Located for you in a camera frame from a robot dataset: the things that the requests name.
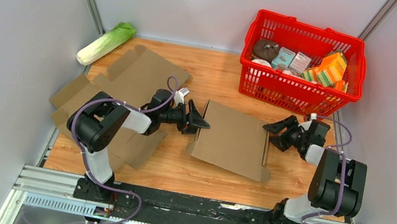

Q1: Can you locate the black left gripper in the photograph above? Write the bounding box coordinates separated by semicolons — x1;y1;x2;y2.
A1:
157;95;214;139

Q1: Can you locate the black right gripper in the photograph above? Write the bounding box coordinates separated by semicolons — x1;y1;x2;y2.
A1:
258;110;311;154

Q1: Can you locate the brown cardboard box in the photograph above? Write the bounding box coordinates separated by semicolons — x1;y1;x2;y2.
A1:
186;99;271;183

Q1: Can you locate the cardboard sheet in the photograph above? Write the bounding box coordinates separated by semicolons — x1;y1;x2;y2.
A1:
50;45;190;171

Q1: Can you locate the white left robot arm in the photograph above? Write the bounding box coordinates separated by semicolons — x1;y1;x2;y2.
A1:
66;89;211;202

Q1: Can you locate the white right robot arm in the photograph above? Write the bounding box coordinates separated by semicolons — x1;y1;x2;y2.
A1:
263;115;368;224

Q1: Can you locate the pink white packet box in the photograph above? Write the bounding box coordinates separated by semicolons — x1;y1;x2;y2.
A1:
288;52;311;75

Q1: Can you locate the teal packet box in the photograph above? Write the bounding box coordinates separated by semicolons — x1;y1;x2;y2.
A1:
271;47;297;69

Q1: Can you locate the orange yellow striped box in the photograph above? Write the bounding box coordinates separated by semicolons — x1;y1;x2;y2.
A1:
302;50;348;92

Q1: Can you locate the red plastic basket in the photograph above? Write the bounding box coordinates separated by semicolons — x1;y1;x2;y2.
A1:
238;9;366;116

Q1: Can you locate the brown round container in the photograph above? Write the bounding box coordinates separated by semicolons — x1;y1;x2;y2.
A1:
252;38;280;63

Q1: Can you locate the napa cabbage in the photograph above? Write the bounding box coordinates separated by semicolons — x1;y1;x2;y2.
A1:
76;22;137;66

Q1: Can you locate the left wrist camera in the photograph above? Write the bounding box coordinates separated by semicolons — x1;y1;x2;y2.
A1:
174;87;190;105

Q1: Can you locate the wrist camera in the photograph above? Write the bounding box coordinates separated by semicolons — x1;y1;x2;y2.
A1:
174;87;190;105
299;113;318;131

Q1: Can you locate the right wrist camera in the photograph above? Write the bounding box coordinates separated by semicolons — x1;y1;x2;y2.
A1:
299;113;318;131

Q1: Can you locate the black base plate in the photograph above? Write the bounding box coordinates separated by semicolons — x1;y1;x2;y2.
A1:
69;174;311;224

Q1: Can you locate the aluminium frame rail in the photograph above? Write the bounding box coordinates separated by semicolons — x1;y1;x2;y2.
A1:
0;165;349;224

